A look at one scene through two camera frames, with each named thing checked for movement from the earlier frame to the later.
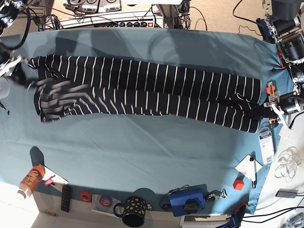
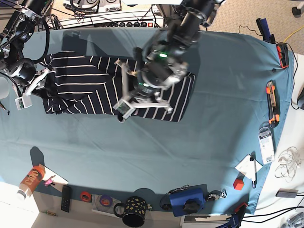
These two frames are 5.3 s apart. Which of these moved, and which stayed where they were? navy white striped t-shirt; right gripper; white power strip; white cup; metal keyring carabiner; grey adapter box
Moved: right gripper; navy white striped t-shirt
Stayed: grey adapter box; white power strip; metal keyring carabiner; white cup
